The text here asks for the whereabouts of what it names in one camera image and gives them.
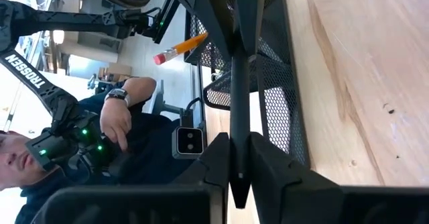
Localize grey table-level camera box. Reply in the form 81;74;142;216
171;126;206;160

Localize person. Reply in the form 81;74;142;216
0;76;215;224

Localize orange pencil with eraser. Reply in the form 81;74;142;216
153;32;209;66

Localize person's wristwatch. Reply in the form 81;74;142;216
104;87;131;108

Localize black mesh desk organizer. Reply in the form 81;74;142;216
174;0;313;168

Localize cardboard box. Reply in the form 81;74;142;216
97;62;133;82

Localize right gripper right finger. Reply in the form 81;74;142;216
249;131;343;224

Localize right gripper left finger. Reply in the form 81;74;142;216
173;131;231;188

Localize person's hand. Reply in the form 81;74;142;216
99;107;133;152

